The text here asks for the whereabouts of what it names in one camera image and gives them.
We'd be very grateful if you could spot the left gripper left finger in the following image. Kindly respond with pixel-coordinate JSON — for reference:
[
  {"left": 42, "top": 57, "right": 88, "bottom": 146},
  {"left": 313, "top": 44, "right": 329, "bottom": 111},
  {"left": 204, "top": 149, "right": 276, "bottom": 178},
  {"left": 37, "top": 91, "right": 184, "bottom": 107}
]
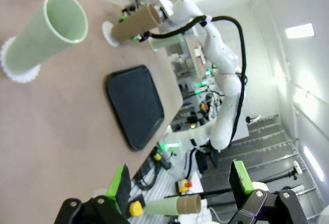
[{"left": 53, "top": 163, "right": 132, "bottom": 224}]

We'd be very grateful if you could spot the white scalloped paper coaster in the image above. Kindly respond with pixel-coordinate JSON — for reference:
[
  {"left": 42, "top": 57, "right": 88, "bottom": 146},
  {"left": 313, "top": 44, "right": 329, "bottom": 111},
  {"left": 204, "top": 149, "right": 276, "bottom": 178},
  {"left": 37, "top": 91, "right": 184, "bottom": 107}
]
[
  {"left": 101, "top": 21, "right": 120, "bottom": 47},
  {"left": 0, "top": 35, "right": 42, "bottom": 84}
]

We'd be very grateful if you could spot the brown plastic cup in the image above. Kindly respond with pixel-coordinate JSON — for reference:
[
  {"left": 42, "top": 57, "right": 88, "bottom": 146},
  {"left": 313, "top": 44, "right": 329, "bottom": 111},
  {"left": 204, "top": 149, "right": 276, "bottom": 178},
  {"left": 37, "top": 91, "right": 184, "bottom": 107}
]
[
  {"left": 175, "top": 193, "right": 203, "bottom": 215},
  {"left": 111, "top": 3, "right": 163, "bottom": 43}
]

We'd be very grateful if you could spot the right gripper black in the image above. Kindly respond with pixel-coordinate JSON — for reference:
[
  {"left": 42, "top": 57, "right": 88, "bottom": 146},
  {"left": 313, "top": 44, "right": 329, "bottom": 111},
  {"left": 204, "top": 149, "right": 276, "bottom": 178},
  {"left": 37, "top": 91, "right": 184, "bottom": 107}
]
[{"left": 118, "top": 4, "right": 172, "bottom": 42}]

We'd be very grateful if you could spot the black plastic serving tray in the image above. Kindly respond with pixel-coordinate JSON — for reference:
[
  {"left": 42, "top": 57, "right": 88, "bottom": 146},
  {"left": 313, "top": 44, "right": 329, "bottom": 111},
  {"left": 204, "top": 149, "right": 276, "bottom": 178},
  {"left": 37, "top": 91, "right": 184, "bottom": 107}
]
[{"left": 106, "top": 64, "right": 166, "bottom": 152}]

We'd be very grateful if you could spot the yellow emergency stop box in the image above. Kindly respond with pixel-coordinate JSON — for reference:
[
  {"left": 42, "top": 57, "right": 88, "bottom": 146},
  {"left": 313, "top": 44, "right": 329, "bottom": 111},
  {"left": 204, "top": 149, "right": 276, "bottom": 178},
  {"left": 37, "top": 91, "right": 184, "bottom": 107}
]
[{"left": 175, "top": 178, "right": 194, "bottom": 193}]

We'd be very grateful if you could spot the black sleeved right arm cable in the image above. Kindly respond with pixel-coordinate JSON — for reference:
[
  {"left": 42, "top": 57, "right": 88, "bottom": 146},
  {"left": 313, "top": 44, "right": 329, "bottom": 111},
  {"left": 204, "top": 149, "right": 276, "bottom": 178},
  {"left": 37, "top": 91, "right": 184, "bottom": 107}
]
[{"left": 140, "top": 15, "right": 248, "bottom": 146}]

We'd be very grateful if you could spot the mint green plastic cup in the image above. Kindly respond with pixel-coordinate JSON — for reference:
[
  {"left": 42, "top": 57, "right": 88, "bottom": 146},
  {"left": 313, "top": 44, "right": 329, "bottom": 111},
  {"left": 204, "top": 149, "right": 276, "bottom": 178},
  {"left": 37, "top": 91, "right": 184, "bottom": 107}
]
[
  {"left": 148, "top": 34, "right": 186, "bottom": 53},
  {"left": 4, "top": 0, "right": 89, "bottom": 76},
  {"left": 142, "top": 196, "right": 180, "bottom": 216}
]

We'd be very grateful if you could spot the rectangular ceiling light panel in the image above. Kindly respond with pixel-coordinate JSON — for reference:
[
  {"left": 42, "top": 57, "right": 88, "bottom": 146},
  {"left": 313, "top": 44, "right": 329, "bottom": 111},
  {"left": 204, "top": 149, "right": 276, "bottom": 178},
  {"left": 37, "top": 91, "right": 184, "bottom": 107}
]
[
  {"left": 303, "top": 145, "right": 325, "bottom": 183},
  {"left": 285, "top": 23, "right": 316, "bottom": 39}
]

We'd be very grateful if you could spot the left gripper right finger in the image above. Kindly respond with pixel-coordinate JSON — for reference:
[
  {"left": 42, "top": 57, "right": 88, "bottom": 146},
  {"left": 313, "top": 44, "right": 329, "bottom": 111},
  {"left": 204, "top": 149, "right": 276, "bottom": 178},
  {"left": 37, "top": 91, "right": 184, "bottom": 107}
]
[{"left": 227, "top": 159, "right": 308, "bottom": 224}]

